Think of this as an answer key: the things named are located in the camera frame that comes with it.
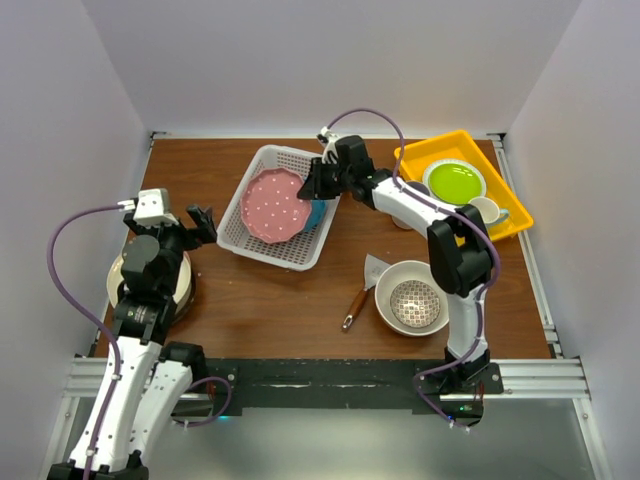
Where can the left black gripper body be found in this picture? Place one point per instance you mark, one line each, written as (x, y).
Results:
(175, 239)

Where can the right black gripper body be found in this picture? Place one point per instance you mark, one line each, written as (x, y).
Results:
(334, 180)

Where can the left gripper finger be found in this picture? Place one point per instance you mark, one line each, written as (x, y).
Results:
(132, 225)
(204, 230)

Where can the blue polka dot plate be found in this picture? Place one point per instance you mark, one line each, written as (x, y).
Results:
(318, 209)

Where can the pink polka dot plate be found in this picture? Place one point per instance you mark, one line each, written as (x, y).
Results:
(270, 208)

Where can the cream bear print plate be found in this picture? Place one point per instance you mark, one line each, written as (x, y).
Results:
(115, 282)

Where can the white perforated plastic basket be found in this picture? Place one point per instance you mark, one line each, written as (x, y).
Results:
(302, 251)

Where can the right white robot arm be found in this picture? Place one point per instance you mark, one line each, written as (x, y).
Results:
(462, 257)

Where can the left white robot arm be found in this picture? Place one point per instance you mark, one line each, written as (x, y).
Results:
(145, 375)

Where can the pink and cream plate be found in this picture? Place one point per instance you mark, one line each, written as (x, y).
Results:
(185, 289)

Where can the pink mug purple interior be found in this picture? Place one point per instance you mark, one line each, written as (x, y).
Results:
(418, 186)

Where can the green plate white rim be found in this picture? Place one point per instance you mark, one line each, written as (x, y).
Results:
(454, 181)

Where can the white bowl patterned inside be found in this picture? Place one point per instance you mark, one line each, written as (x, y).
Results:
(409, 300)

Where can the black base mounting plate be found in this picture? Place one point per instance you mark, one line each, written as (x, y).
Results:
(339, 384)

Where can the light blue mug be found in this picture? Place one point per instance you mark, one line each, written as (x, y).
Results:
(492, 214)

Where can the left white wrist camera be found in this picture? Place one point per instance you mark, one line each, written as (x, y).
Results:
(151, 208)

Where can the wooden handle metal scraper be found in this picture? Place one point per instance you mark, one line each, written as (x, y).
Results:
(374, 267)

